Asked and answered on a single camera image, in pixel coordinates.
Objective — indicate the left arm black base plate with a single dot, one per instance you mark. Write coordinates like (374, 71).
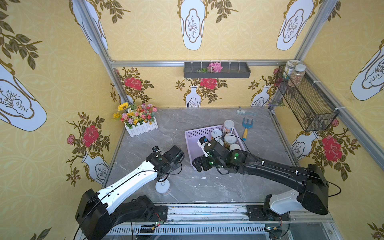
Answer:
(160, 214)

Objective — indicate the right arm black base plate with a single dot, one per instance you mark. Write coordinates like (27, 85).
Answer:
(259, 213)

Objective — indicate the blue yellow label can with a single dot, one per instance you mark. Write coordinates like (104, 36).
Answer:
(228, 126)

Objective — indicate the dark grey wall shelf tray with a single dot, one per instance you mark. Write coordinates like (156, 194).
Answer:
(231, 69)

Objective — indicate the white-lid can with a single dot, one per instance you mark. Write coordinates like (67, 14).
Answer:
(229, 139)
(163, 188)
(220, 141)
(235, 147)
(216, 133)

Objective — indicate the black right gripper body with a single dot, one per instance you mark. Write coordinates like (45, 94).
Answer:
(199, 162)

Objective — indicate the aluminium frame post right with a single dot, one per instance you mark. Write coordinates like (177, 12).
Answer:
(295, 19)

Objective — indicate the aluminium frame post left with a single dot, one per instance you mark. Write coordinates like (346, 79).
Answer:
(88, 19)

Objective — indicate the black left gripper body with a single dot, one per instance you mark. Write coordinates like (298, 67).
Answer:
(177, 154)

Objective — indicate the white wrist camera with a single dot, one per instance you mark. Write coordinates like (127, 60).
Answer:
(201, 143)
(156, 149)

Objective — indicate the blue yellow garden fork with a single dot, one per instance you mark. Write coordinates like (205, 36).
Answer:
(247, 124)

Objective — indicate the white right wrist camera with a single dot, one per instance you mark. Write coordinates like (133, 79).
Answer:
(201, 143)

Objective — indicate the black wire mesh basket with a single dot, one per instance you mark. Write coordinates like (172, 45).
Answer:
(312, 108)

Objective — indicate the purple perforated plastic basket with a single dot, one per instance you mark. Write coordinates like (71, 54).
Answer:
(193, 136)

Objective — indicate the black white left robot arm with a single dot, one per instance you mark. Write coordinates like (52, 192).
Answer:
(98, 212)

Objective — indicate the jar with patterned lid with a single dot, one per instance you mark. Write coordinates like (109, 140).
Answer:
(289, 67)

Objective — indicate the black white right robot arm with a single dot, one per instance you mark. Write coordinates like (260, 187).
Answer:
(309, 188)

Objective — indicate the teal brush white bristles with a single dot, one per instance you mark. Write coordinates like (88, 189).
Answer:
(245, 113)

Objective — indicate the aluminium frame post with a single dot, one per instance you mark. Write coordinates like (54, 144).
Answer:
(88, 19)
(295, 19)

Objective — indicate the pink flower on shelf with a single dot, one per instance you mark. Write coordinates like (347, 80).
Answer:
(215, 67)

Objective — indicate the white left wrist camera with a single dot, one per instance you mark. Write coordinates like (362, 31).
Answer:
(156, 149)

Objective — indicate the jar with white lid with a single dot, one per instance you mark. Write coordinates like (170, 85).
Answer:
(297, 75)

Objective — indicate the aluminium front rail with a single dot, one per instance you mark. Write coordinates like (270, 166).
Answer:
(198, 212)

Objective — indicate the flowers in white fence planter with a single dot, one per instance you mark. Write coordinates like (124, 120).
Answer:
(137, 119)

